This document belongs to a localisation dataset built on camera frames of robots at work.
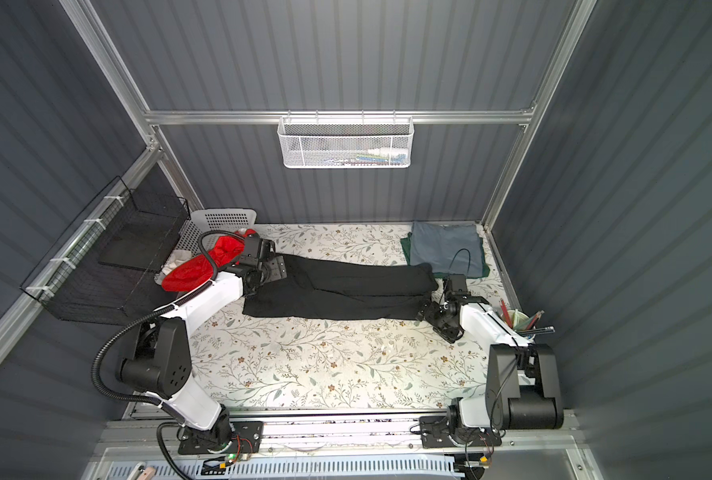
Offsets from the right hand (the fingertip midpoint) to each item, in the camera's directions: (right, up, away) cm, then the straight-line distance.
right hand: (432, 324), depth 90 cm
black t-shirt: (-33, +10, +9) cm, 36 cm away
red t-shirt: (-65, +22, +3) cm, 68 cm away
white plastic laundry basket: (-84, +28, +22) cm, 92 cm away
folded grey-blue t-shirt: (+11, +23, +18) cm, 31 cm away
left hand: (-50, +17, +3) cm, 53 cm away
